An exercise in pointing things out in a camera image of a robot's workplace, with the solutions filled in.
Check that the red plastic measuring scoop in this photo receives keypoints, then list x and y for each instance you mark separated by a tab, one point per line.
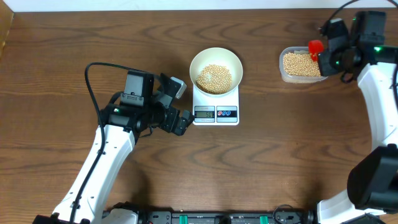
314	48

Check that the white digital kitchen scale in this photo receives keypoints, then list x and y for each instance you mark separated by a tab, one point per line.
216	110

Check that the clear plastic container of soybeans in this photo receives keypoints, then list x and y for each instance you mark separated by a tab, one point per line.
297	66

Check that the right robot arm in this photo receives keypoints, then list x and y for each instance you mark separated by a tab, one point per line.
371	188

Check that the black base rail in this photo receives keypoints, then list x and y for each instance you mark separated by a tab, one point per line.
224	217

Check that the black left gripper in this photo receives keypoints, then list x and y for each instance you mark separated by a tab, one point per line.
168	124

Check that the soybeans pile in bowl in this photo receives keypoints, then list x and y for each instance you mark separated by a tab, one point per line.
214	79

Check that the white round bowl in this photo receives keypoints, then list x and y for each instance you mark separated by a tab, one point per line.
217	56

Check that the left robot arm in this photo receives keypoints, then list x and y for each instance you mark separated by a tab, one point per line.
85	202

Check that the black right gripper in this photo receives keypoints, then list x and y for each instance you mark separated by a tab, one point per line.
326	69

